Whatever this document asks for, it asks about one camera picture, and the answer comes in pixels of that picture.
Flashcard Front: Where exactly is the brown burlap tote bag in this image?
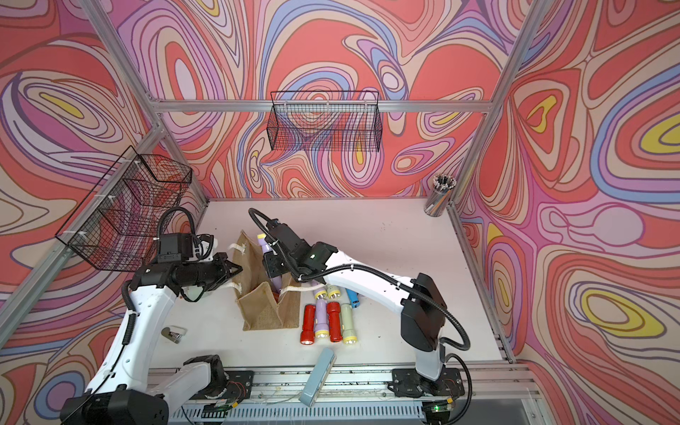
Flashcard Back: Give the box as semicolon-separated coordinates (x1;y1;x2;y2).
232;231;302;331

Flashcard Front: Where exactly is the green flashlight row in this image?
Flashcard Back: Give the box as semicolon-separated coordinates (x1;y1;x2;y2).
340;303;358;345
326;284;342;299

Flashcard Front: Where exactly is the blue flashlight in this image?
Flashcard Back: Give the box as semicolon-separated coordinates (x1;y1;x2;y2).
346;289;361;308

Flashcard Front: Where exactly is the purple flashlight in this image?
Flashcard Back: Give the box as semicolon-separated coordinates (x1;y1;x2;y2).
314;299;329;338
313;285;328;299
258;234;272;255

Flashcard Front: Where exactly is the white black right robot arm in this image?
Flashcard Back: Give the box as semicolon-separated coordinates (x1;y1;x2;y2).
248;207;471;382

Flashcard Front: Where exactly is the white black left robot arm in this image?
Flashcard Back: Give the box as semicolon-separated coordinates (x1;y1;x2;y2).
59;206;243;424

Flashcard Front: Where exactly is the small grey metal object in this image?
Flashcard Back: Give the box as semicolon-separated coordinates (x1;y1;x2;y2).
160;326;187;345

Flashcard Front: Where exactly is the red flashlight lower middle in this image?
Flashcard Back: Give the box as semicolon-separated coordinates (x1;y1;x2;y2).
327;302;343;343

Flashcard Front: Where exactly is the red flashlight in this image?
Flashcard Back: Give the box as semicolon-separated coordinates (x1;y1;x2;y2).
300;305;316;345
327;302;343;343

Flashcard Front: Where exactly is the red flashlight lower left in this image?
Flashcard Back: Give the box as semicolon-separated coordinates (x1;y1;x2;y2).
300;305;316;345

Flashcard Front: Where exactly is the grey blue rectangular block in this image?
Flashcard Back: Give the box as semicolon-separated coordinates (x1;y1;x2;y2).
299;348;336;407

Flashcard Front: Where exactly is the silver metal pen cup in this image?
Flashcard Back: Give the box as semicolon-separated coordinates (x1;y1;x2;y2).
423;175;457;217

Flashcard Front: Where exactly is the black wire basket left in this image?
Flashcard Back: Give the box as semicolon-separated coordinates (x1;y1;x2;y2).
55;148;193;272

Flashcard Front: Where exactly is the black wire basket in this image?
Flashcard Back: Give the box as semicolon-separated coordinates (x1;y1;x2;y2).
55;148;193;272
267;89;384;152

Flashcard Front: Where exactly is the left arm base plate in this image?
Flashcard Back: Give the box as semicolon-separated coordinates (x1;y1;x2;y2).
203;370;255;402

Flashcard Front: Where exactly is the black wire basket back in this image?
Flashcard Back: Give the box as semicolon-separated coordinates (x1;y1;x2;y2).
267;89;384;152

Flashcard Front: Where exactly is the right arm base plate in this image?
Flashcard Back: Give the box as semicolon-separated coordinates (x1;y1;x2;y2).
387;368;466;400

